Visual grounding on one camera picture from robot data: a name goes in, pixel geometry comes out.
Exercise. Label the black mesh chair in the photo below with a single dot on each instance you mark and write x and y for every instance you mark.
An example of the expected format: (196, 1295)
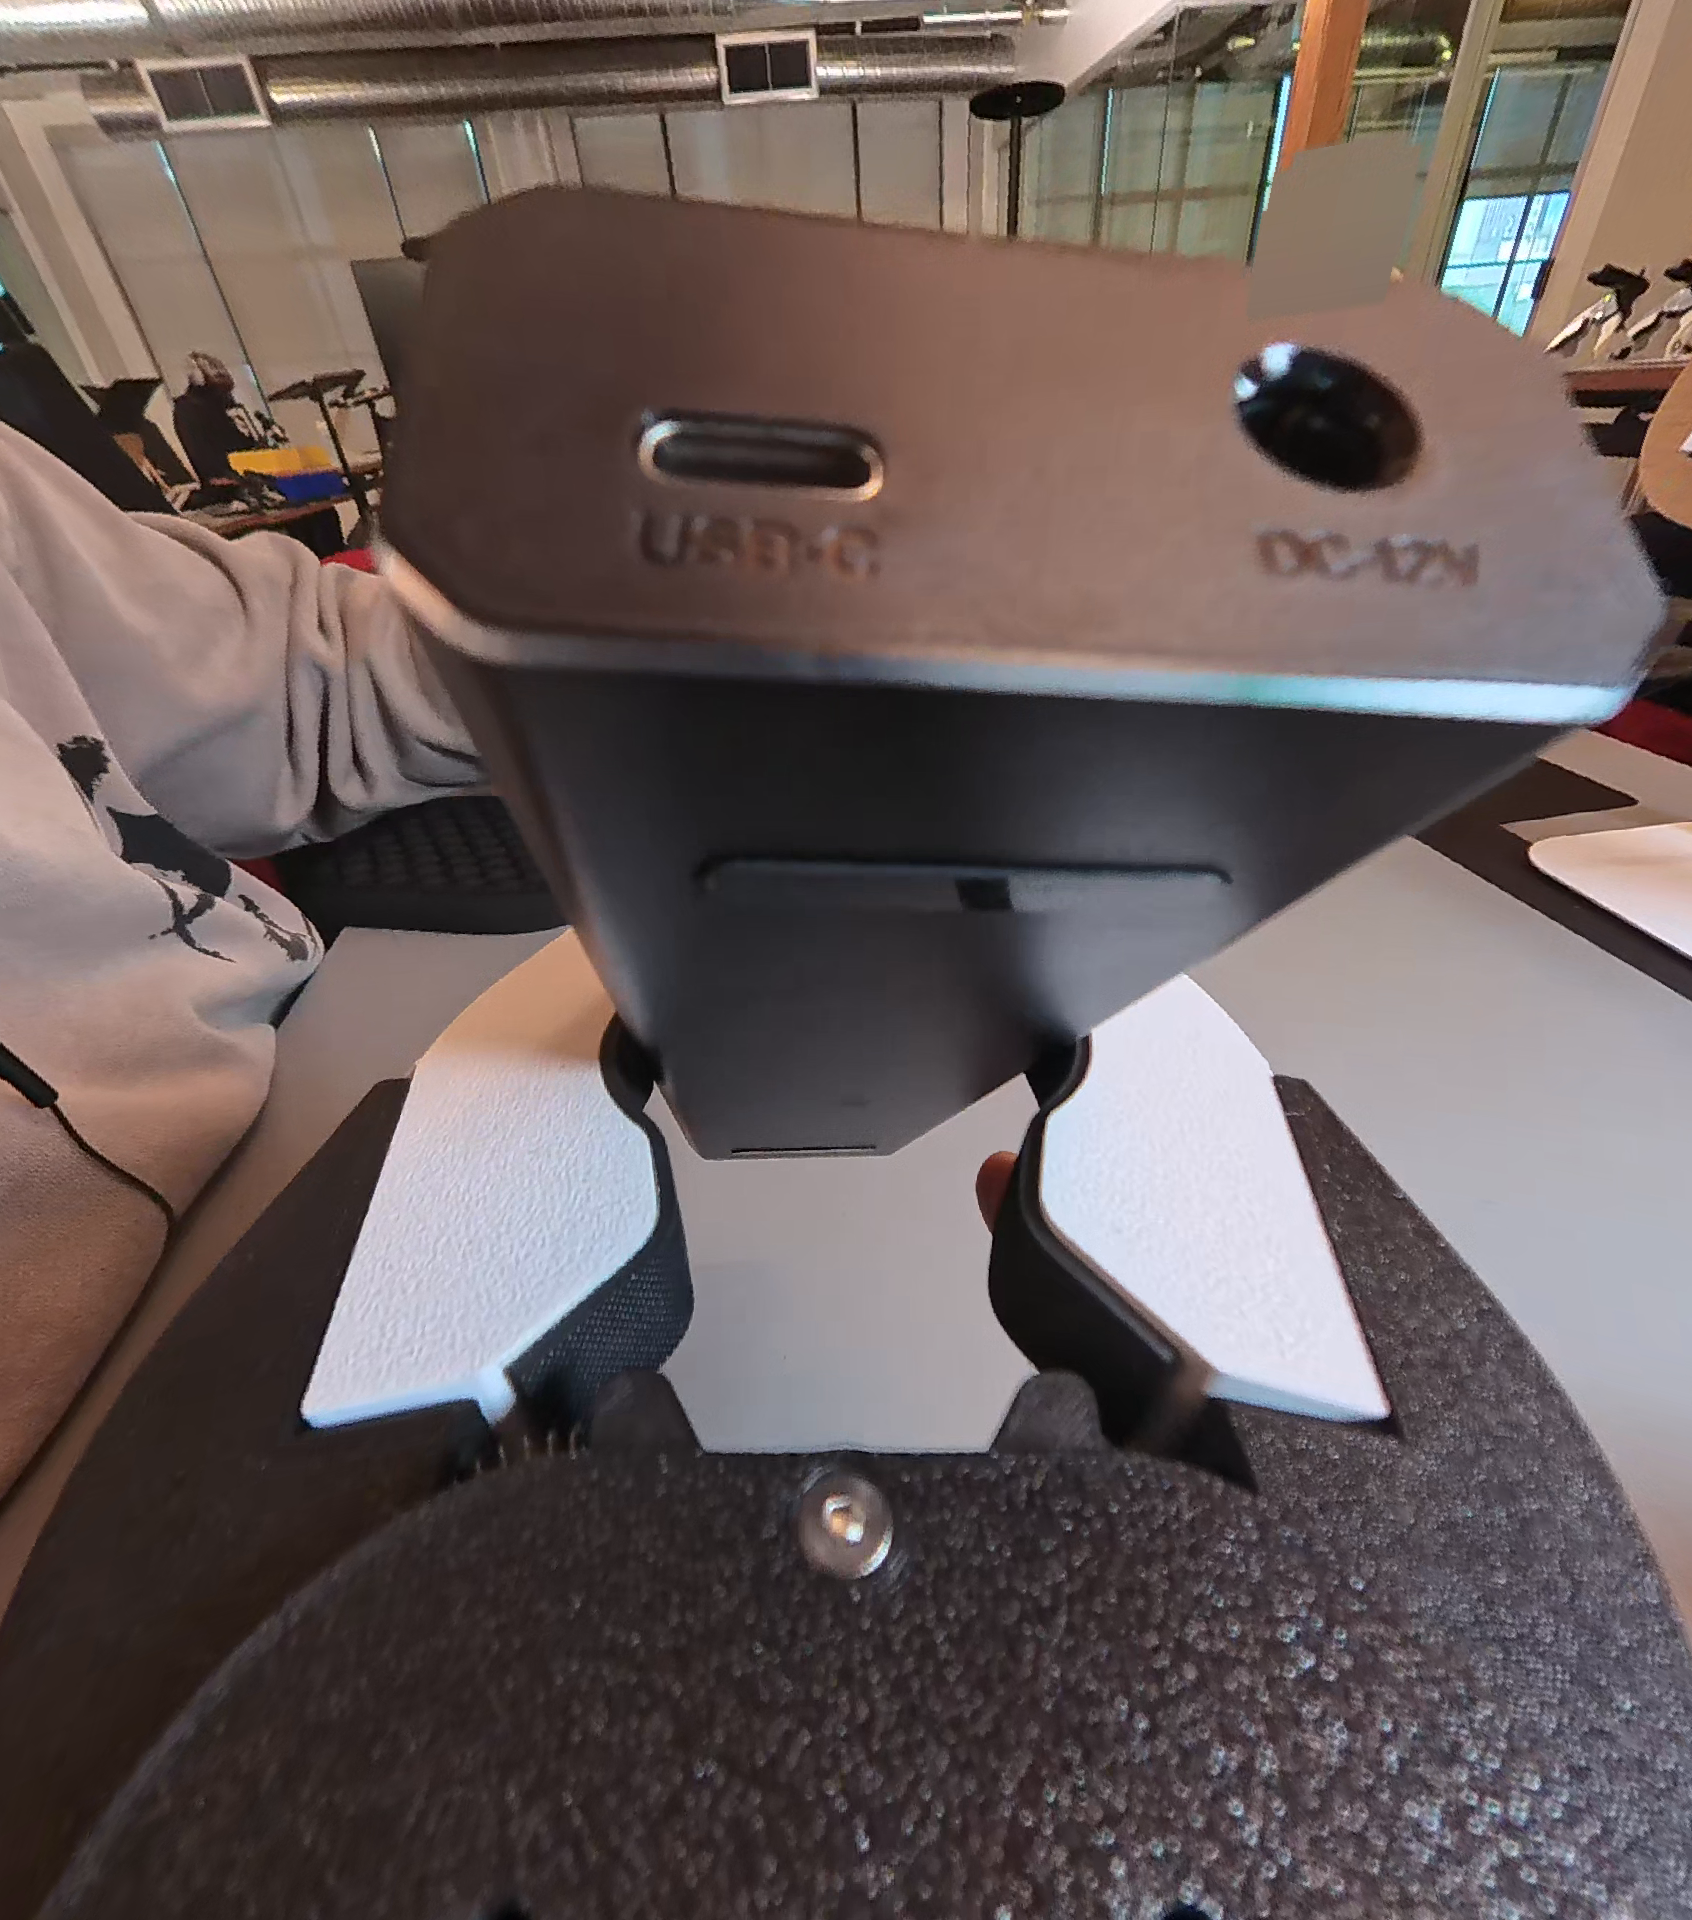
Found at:
(439, 871)

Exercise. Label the silver ventilation duct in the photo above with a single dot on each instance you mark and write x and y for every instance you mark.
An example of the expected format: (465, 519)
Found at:
(560, 83)

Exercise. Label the blue plastic bin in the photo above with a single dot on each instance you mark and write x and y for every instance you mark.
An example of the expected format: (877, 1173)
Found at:
(308, 487)

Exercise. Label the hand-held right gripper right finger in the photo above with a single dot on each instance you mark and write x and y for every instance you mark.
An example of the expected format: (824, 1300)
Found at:
(1204, 1199)

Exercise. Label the person in grey hoodie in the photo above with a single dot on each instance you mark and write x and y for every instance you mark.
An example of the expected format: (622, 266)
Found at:
(7, 1275)

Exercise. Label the red plastic crate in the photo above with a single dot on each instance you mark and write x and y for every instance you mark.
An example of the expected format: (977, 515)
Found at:
(1688, 742)

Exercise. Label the yellow plastic bin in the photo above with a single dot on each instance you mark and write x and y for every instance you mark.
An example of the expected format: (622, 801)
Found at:
(262, 466)

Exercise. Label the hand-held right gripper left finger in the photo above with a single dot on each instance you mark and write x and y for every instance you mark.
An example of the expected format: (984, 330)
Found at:
(485, 1199)

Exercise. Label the ceiling vent grille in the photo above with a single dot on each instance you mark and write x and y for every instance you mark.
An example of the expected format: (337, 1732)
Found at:
(205, 93)
(767, 67)

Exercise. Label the person's left forearm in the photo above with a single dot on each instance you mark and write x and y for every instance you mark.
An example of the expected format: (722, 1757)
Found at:
(335, 675)

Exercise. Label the black tripod stand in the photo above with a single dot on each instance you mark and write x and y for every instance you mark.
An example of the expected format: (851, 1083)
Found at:
(319, 387)

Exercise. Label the black floor lamp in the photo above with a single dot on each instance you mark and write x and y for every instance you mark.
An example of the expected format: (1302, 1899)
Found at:
(1016, 104)

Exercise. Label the person's right hand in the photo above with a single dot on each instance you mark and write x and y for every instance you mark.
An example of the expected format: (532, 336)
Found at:
(997, 1184)

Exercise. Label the grey metal usb hub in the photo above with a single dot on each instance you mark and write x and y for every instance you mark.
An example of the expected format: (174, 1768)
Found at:
(937, 749)

